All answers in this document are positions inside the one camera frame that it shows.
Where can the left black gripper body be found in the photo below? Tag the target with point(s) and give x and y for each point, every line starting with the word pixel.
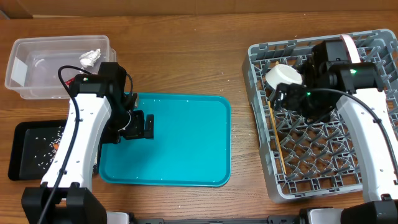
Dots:
pixel 135 128

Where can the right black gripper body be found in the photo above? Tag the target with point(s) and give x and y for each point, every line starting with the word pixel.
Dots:
pixel 299 101

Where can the white bowl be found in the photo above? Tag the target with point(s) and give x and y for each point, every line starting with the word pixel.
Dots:
pixel 283 74

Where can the wooden chopstick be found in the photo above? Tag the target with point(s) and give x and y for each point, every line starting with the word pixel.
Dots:
pixel 274 127

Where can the pink plate with food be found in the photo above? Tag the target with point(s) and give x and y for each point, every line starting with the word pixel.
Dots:
pixel 350 48

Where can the white tissue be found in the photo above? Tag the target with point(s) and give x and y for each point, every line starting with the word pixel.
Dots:
pixel 88 59

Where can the red snack wrapper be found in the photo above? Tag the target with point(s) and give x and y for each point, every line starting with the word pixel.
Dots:
pixel 69 81

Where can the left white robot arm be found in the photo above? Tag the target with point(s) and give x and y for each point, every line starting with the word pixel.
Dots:
pixel 100 112

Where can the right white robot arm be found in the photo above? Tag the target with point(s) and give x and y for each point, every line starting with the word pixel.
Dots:
pixel 335 78

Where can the grey dishwasher rack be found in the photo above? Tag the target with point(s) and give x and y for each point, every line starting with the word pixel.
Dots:
pixel 319 156

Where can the teal serving tray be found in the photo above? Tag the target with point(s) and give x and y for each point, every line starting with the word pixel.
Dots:
pixel 191 144

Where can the white rice pile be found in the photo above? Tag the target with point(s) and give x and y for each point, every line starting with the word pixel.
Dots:
pixel 44 152

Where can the black tray bin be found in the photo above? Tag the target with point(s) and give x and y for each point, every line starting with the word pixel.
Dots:
pixel 21 165

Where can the clear plastic bin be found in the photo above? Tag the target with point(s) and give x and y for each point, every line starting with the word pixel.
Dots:
pixel 34 62

